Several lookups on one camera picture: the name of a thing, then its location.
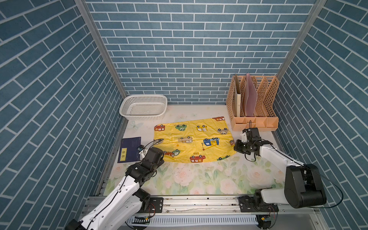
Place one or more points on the dark blue book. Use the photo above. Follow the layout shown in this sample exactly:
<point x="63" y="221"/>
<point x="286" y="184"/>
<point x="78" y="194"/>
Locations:
<point x="128" y="151"/>

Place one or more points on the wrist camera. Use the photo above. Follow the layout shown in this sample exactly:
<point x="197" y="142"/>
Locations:
<point x="140" y="149"/>
<point x="244" y="138"/>

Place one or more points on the white perforated plastic basket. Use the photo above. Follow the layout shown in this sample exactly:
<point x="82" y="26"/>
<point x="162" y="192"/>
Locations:
<point x="144" y="107"/>

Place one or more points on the beige folder in organizer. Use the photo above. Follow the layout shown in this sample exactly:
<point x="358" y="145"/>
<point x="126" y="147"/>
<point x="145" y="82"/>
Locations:
<point x="237" y="97"/>

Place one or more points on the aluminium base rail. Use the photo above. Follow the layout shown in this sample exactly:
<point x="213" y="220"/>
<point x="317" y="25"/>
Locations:
<point x="213" y="205"/>

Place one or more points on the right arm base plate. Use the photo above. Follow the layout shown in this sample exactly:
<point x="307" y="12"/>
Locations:
<point x="256" y="204"/>

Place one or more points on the yellow cartoon car pillowcase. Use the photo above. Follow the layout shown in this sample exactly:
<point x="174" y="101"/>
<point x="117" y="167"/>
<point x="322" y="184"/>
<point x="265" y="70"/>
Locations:
<point x="198" y="141"/>

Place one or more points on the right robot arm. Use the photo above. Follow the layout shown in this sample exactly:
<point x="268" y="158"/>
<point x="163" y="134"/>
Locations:
<point x="303" y="187"/>

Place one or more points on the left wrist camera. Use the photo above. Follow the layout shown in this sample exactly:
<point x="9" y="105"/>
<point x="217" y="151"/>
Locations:
<point x="140" y="149"/>

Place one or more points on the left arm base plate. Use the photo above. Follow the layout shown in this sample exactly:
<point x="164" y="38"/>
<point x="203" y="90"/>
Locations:
<point x="149" y="204"/>

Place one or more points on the pink folder in organizer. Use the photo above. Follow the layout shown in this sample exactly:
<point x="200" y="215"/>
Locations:
<point x="251" y="96"/>

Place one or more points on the orange plastic file organizer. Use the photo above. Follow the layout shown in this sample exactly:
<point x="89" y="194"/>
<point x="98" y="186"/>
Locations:
<point x="265" y="118"/>

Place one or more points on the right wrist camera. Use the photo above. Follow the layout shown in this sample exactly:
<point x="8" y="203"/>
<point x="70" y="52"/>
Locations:
<point x="244" y="138"/>

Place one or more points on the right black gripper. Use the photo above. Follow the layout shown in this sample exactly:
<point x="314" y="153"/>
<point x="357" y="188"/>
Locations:
<point x="236" y="146"/>

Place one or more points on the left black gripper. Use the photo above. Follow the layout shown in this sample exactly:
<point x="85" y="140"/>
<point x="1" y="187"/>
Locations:
<point x="161" y="161"/>

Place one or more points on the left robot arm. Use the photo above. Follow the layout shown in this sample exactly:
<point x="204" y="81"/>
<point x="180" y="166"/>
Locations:
<point x="128" y="198"/>

